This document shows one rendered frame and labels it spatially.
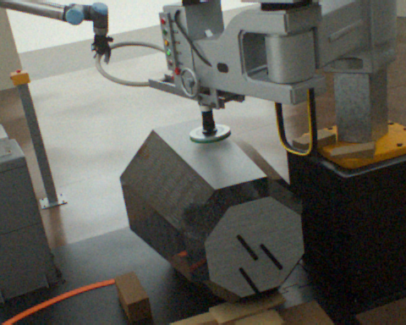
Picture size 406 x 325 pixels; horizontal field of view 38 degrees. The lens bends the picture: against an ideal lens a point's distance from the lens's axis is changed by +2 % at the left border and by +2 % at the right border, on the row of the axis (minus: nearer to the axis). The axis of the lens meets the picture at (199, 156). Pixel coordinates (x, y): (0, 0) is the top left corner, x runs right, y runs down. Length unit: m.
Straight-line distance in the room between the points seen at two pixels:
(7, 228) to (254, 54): 1.82
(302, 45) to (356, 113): 0.78
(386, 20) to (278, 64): 0.70
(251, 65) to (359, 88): 0.65
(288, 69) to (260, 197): 0.56
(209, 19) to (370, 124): 0.94
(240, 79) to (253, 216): 0.60
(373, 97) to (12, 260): 2.22
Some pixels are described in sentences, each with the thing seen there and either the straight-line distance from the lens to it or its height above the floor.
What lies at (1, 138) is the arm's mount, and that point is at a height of 0.95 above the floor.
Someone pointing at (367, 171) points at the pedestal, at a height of 0.74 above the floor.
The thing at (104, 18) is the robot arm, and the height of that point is 1.50.
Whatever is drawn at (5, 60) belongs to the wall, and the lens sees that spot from 9.58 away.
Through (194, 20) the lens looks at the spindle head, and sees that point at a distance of 2.83.
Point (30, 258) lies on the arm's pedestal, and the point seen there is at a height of 0.22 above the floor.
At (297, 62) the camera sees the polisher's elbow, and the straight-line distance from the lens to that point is 2.37.
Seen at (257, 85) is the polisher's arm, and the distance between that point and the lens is 2.50.
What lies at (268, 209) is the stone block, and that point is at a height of 0.74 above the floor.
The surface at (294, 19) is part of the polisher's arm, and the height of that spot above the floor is 1.53.
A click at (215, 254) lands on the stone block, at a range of 2.57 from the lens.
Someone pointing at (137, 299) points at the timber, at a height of 0.14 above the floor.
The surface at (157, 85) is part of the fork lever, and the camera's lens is 3.28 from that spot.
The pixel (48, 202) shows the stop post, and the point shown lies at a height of 0.02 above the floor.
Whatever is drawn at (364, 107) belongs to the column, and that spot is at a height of 0.98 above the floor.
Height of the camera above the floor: 1.91
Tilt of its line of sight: 21 degrees down
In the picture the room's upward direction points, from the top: 9 degrees counter-clockwise
